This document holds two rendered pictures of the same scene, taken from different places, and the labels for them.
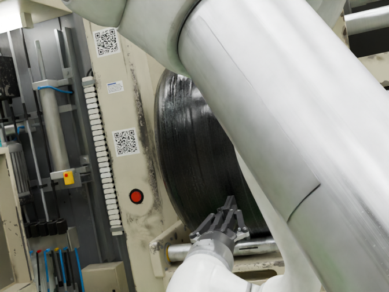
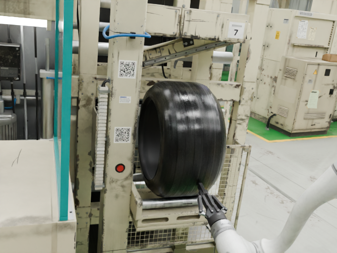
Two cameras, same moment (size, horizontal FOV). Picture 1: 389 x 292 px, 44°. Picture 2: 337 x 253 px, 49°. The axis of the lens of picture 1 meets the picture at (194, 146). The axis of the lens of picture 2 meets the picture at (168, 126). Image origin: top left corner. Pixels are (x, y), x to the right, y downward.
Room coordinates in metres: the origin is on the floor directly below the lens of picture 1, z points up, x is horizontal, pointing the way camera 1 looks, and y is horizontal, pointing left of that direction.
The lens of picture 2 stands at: (0.07, 0.97, 1.76)
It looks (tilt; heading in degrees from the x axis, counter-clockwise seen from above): 17 degrees down; 322
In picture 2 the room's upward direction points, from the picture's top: 6 degrees clockwise
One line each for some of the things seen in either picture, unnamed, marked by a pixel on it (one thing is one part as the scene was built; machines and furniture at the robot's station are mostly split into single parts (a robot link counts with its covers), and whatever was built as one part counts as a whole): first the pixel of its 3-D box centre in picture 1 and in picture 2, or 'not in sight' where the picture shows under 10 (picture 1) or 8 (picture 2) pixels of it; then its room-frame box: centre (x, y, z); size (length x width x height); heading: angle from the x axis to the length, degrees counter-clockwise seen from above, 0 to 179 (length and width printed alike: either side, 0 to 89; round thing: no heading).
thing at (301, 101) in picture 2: not in sight; (306, 96); (3.57, -4.62, 0.62); 0.91 x 0.58 x 1.25; 81
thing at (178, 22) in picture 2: not in sight; (186, 22); (1.64, -0.29, 1.71); 0.61 x 0.25 x 0.15; 72
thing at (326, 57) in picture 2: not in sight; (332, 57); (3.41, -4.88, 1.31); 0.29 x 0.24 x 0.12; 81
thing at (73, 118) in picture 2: not in sight; (70, 173); (2.30, 0.05, 0.61); 0.33 x 0.06 x 0.86; 162
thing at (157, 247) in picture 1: (180, 239); (130, 190); (1.45, 0.09, 0.90); 0.40 x 0.03 x 0.10; 162
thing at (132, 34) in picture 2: not in sight; (126, 31); (1.46, 0.17, 1.66); 0.19 x 0.19 x 0.06; 72
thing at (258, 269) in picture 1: (230, 272); (171, 214); (1.26, -0.03, 0.83); 0.36 x 0.09 x 0.06; 72
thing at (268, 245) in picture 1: (227, 247); (174, 202); (1.26, -0.04, 0.90); 0.35 x 0.05 x 0.05; 72
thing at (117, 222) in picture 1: (107, 155); (101, 138); (1.45, 0.26, 1.19); 0.05 x 0.04 x 0.48; 162
